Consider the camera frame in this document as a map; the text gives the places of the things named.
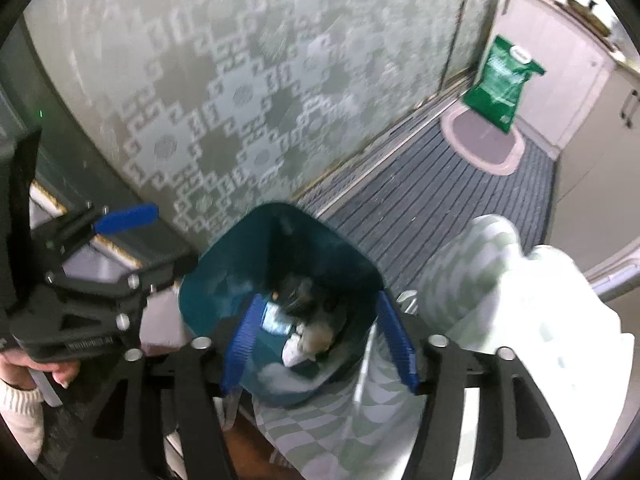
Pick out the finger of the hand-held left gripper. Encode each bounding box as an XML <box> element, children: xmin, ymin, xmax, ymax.
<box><xmin>30</xmin><ymin>204</ymin><xmax>159</xmax><ymax>261</ymax></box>
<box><xmin>47</xmin><ymin>252</ymin><xmax>199</xmax><ymax>352</ymax></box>

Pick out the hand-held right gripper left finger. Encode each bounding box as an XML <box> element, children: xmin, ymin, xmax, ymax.
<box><xmin>60</xmin><ymin>294</ymin><xmax>266</xmax><ymax>480</ymax></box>

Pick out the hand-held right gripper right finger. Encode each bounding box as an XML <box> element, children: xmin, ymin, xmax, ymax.
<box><xmin>375</xmin><ymin>290</ymin><xmax>586</xmax><ymax>480</ymax></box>

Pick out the white paper towel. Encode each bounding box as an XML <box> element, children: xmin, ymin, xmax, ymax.
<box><xmin>279</xmin><ymin>335</ymin><xmax>321</xmax><ymax>370</ymax></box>

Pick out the teal plastic trash bin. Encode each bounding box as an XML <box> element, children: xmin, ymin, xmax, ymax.
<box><xmin>179</xmin><ymin>201</ymin><xmax>385</xmax><ymax>407</ymax></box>

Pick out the person's left forearm white sleeve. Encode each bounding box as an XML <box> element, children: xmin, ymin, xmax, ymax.
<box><xmin>0</xmin><ymin>379</ymin><xmax>47</xmax><ymax>463</ymax></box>

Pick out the person's left hand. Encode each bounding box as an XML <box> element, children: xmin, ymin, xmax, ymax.
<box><xmin>0</xmin><ymin>351</ymin><xmax>82</xmax><ymax>390</ymax></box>

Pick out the dark grey fuzzy cloth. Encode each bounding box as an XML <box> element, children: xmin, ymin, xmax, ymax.
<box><xmin>40</xmin><ymin>375</ymin><xmax>116</xmax><ymax>478</ymax></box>

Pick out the green white checkered tablecloth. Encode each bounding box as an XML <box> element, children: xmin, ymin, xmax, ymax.
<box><xmin>252</xmin><ymin>214</ymin><xmax>636</xmax><ymax>480</ymax></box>

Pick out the grey striped floor mat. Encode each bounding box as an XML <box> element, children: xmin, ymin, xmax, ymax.
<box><xmin>300</xmin><ymin>110</ymin><xmax>558</xmax><ymax>301</ymax></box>

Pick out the wide patterned frosted glass door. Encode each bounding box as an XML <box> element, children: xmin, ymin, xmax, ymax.
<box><xmin>22</xmin><ymin>0</ymin><xmax>476</xmax><ymax>241</ymax></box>

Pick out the pink grey oval floor mat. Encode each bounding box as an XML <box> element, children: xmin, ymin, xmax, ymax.
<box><xmin>440</xmin><ymin>107</ymin><xmax>526</xmax><ymax>177</ymax></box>

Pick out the white rounded furniture piece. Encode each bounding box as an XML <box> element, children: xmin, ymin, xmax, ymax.
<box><xmin>590</xmin><ymin>240</ymin><xmax>640</xmax><ymax>303</ymax></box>

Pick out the green rice bag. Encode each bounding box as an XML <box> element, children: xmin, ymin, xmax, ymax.
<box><xmin>461</xmin><ymin>35</ymin><xmax>546</xmax><ymax>134</ymax></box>

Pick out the white cabinet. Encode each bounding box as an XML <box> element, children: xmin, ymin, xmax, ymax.
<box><xmin>492</xmin><ymin>0</ymin><xmax>640</xmax><ymax>271</ymax></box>

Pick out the narrow patterned frosted glass door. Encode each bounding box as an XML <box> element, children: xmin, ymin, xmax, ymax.
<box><xmin>440</xmin><ymin>0</ymin><xmax>503</xmax><ymax>92</ymax></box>

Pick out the black cabinet handle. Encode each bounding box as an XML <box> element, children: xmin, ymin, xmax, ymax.
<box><xmin>622</xmin><ymin>89</ymin><xmax>640</xmax><ymax>128</ymax></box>

